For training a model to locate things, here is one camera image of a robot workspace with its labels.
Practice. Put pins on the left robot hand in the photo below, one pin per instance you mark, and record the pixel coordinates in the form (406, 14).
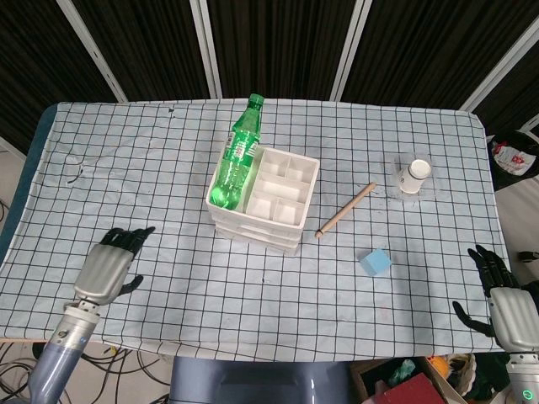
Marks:
(103, 271)

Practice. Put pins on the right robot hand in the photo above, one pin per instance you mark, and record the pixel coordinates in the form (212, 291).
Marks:
(513, 315)

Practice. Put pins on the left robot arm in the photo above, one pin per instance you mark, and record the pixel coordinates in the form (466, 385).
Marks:
(59, 357)

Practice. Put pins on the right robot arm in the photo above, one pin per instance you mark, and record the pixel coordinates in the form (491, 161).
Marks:
(524, 379)

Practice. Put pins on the cardboard box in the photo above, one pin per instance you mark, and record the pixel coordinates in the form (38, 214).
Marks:
(446, 385)

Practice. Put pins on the checked tablecloth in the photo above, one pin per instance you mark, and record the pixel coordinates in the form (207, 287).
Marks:
(189, 286)

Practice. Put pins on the green crumpled bag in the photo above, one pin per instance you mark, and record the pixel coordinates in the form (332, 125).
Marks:
(402, 370)

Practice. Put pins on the large blue foam cube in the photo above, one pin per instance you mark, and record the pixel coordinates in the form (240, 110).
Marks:
(376, 263)

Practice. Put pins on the black bag with red print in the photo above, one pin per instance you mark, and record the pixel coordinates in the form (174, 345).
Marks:
(511, 164)

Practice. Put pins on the green plastic bottle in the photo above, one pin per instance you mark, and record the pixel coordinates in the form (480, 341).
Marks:
(236, 164)

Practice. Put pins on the white paper cup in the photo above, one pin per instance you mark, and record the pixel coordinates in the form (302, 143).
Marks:
(414, 174)

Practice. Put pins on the blue-grey robot torso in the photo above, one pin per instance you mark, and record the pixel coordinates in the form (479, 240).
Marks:
(261, 381)

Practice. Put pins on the wooden stick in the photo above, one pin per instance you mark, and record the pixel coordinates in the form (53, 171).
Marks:
(345, 210)

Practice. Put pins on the white compartment tray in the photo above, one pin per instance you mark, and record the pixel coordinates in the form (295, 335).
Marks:
(280, 181)

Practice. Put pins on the white partition post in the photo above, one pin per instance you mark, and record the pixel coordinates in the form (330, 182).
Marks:
(206, 46)
(501, 67)
(351, 46)
(92, 50)

